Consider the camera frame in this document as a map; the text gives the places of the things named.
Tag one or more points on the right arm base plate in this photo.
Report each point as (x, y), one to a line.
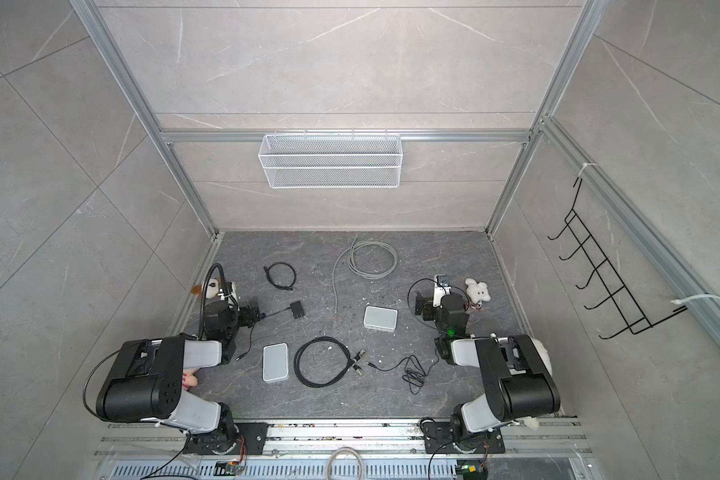
(441, 438)

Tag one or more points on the white wire mesh basket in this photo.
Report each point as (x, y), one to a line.
(323, 161)

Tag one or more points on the brown white plush toy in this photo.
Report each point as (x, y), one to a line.
(210, 290)

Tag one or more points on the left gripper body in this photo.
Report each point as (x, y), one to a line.
(250, 312)

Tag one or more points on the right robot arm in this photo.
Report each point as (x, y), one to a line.
(517, 383)

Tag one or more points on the white switch near front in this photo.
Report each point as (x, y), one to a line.
(275, 363)

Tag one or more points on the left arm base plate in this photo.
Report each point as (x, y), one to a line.
(247, 436)

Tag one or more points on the black wire hook rack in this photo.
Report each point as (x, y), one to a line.
(604, 272)

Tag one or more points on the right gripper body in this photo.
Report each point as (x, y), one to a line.
(423, 303)

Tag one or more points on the large white plush sheep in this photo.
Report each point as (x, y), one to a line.
(544, 355)

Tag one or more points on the pink cartoon boy doll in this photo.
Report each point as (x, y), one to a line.
(189, 379)

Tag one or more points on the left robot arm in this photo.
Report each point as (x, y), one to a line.
(145, 383)

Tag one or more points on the black power adapter left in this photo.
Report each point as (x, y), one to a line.
(295, 308)

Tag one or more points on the small white plush toy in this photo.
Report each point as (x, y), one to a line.
(477, 292)

